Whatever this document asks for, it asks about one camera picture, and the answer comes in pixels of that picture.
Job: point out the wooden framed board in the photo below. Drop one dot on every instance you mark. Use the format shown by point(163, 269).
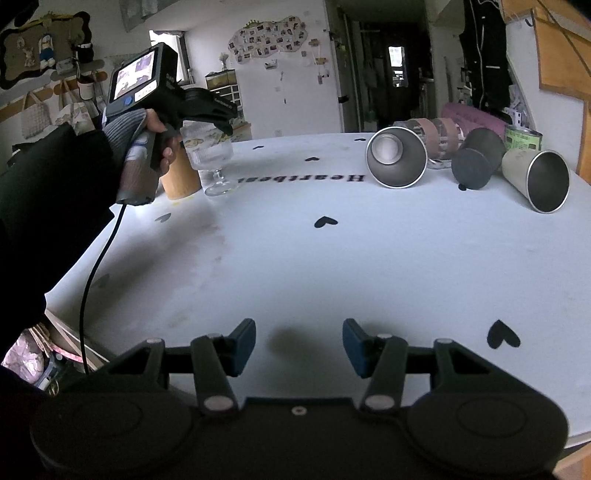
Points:
point(563, 60)

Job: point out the white heart print tablecloth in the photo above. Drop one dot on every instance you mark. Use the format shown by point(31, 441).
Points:
point(323, 254)

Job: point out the shiny steel cup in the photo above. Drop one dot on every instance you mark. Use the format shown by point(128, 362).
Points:
point(406, 170)

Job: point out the pink rolled mat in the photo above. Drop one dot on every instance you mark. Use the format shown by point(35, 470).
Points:
point(471, 117)

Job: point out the black hanging garment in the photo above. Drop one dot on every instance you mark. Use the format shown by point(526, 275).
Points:
point(485, 55)

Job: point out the wooden cup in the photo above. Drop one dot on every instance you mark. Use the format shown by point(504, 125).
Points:
point(180, 181)

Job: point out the dark grey cup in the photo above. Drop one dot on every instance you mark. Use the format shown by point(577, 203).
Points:
point(471, 168)

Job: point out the small drawer cabinet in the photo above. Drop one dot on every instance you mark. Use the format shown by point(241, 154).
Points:
point(228, 94)

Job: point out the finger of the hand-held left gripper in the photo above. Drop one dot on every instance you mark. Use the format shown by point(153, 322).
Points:
point(224, 125)

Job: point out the matte steel cup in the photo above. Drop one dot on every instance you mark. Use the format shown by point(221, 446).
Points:
point(517, 168)

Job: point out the wall photo collage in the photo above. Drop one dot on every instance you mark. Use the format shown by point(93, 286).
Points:
point(268, 39)

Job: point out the pink plastic bag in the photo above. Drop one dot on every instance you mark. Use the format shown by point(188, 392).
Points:
point(23, 355)

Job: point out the black framed wall plaque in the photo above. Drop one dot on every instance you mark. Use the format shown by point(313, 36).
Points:
point(27, 55)

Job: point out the beige tote bag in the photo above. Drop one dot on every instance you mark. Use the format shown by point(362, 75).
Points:
point(69, 113)

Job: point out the person's left forearm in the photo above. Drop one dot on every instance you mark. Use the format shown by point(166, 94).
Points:
point(69, 184)

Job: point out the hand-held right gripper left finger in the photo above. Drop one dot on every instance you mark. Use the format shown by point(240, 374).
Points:
point(243, 347)

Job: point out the pink patterned glass mug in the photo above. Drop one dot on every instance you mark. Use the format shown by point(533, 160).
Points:
point(438, 134)

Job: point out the green tin can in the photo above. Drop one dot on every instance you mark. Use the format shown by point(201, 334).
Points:
point(521, 138)

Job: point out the knitted tote bag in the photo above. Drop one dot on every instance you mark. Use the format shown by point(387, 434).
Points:
point(36, 120)

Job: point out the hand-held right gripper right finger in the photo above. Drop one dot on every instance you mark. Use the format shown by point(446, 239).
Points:
point(354, 347)

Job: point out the clear glass goblet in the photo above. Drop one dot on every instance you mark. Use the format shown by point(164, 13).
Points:
point(207, 154)

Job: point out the person's left hand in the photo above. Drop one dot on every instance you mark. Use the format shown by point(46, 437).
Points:
point(156, 122)

